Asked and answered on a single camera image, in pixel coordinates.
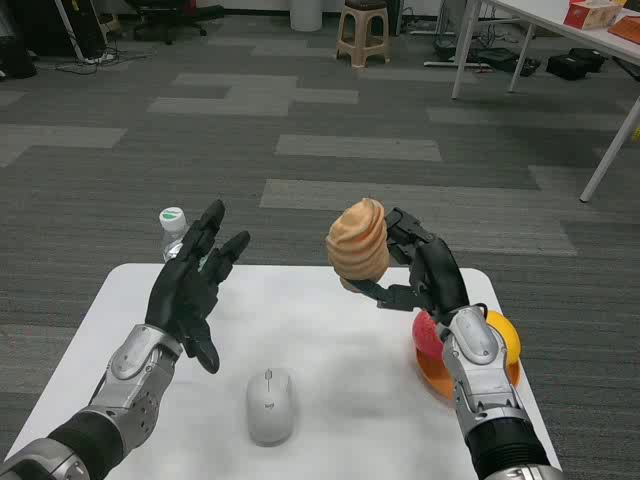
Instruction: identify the black bag with handle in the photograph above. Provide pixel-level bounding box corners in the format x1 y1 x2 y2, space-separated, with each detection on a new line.
545 48 608 81

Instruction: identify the clear water bottle white cap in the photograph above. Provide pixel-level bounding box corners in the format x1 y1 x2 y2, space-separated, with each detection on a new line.
158 207 190 264

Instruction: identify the red fruit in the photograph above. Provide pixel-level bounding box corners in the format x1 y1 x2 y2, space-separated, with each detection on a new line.
411 309 444 357

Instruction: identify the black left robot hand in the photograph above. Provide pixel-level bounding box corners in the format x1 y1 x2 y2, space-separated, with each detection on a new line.
144 199 252 374

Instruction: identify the flat orange box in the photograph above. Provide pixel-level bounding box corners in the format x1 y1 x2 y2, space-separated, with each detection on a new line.
607 14 640 39

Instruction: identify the black office chair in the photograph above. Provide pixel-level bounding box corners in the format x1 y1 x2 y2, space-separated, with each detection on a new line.
124 0 226 46

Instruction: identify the white computer mouse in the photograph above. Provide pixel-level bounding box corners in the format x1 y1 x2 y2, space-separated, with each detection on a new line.
245 367 297 448

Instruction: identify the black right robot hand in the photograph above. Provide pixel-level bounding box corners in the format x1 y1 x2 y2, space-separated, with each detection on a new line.
355 206 472 326

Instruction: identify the orange plate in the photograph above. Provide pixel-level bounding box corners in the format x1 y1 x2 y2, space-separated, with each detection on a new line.
414 347 525 402

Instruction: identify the yellow fruit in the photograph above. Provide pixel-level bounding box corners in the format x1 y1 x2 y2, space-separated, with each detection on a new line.
484 309 522 369

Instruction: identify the flat black bag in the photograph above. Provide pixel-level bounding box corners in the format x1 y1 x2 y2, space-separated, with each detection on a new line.
477 48 542 77

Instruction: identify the ridged tan bread loaf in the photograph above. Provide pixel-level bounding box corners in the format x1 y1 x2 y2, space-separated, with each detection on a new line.
325 197 392 294

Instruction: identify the beige plastic stool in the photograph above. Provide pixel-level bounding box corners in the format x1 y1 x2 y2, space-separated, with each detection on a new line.
335 0 392 69

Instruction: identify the white waste bin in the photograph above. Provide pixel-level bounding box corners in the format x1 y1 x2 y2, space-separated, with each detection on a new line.
289 0 323 33

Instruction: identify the red tissue box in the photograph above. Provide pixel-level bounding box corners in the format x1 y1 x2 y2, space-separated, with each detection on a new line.
564 0 626 30

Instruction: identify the black bag by wall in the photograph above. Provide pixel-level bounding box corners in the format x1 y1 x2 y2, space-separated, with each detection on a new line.
0 0 39 81

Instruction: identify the white table with legs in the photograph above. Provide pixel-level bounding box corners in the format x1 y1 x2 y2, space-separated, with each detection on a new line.
450 0 640 204

